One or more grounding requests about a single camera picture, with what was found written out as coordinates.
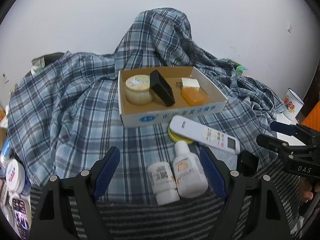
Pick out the small black mirrored cube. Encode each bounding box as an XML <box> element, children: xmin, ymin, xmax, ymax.
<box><xmin>236</xmin><ymin>150</ymin><xmax>260</xmax><ymax>177</ymax></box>

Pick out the grey bag behind blanket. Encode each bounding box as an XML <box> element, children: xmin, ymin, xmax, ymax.
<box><xmin>31</xmin><ymin>52</ymin><xmax>64</xmax><ymax>68</ymax></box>

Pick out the white bottle orange label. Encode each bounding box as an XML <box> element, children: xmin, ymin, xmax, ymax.
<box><xmin>172</xmin><ymin>140</ymin><xmax>208</xmax><ymax>199</ymax></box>

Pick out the white charger cube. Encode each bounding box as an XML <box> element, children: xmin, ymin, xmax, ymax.
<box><xmin>181</xmin><ymin>77</ymin><xmax>200</xmax><ymax>91</ymax></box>

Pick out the wall outlet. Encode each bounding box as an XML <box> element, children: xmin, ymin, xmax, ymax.
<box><xmin>2</xmin><ymin>71</ymin><xmax>9</xmax><ymax>84</ymax></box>

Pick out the orange soap bar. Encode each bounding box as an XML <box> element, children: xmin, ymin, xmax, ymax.
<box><xmin>181</xmin><ymin>87</ymin><xmax>210</xmax><ymax>106</ymax></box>

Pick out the white round jar left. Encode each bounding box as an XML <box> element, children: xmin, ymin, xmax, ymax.
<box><xmin>6</xmin><ymin>159</ymin><xmax>25</xmax><ymax>195</ymax></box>

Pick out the black square frame case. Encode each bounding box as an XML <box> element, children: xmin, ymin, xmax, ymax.
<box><xmin>150</xmin><ymin>70</ymin><xmax>175</xmax><ymax>107</ymax></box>

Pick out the yellow round lid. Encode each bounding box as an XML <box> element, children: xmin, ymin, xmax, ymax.
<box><xmin>168</xmin><ymin>129</ymin><xmax>194</xmax><ymax>145</ymax></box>

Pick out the white pill bottle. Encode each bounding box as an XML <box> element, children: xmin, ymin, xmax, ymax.
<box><xmin>147</xmin><ymin>162</ymin><xmax>180</xmax><ymax>205</ymax></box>

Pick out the white AUX remote control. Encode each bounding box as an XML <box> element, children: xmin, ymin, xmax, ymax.
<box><xmin>169</xmin><ymin>115</ymin><xmax>241</xmax><ymax>155</ymax></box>

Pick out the enamel mug floral print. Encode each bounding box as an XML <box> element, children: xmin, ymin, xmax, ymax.
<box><xmin>283</xmin><ymin>88</ymin><xmax>304</xmax><ymax>121</ymax></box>

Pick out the round cream tin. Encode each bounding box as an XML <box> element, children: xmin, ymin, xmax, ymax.
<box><xmin>125</xmin><ymin>75</ymin><xmax>153</xmax><ymax>105</ymax></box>

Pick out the blue plaid blanket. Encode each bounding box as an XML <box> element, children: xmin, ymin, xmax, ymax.
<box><xmin>8</xmin><ymin>8</ymin><xmax>284</xmax><ymax>204</ymax></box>

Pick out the cardboard yogurt box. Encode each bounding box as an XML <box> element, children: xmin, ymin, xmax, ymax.
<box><xmin>118</xmin><ymin>66</ymin><xmax>228</xmax><ymax>128</ymax></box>

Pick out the person right hand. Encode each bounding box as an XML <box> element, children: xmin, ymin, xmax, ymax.
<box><xmin>298</xmin><ymin>177</ymin><xmax>313</xmax><ymax>203</ymax></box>

